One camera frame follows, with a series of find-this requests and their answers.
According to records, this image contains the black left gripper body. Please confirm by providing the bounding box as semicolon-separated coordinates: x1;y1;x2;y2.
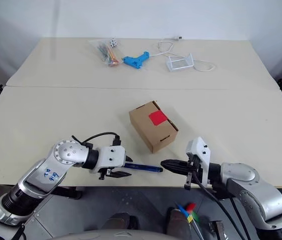
98;166;126;181

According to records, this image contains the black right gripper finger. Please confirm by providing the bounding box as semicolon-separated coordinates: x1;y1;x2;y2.
161;159;189;168
161;165;189;176

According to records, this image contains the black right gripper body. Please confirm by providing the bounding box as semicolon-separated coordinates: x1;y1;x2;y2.
184;154;204;191

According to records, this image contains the brown cardboard box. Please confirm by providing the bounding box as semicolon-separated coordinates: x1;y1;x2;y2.
128;100;179;154

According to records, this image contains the red tape patch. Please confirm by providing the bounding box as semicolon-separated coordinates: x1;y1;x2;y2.
148;111;168;127

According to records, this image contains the dark brown rounded shape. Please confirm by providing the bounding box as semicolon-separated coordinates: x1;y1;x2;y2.
167;207;193;240

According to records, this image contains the blue glue gun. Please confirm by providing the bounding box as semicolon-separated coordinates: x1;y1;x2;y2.
122;51;151;70

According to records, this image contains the clear plastic stand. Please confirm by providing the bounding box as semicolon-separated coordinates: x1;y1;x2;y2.
165;52;194;73

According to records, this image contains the clear bag of colourful sticks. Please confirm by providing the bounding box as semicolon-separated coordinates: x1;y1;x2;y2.
88;38;124;68

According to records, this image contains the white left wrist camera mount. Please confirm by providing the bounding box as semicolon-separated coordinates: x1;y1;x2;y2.
94;146;126;174

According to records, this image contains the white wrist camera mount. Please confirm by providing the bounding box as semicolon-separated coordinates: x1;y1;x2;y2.
185;136;211;188
94;146;126;174

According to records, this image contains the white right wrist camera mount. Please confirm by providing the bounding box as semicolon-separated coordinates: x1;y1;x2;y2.
185;136;211;188

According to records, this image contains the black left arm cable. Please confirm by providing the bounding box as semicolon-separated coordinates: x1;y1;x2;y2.
71;131;121;151

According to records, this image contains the black table frame leg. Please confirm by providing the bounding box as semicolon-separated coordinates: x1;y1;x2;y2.
53;186;84;201

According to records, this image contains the dark metal bracket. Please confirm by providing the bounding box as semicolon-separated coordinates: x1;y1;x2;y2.
209;220;225;240

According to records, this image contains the white power cable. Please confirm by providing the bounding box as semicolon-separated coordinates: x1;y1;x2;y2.
148;36;217;73

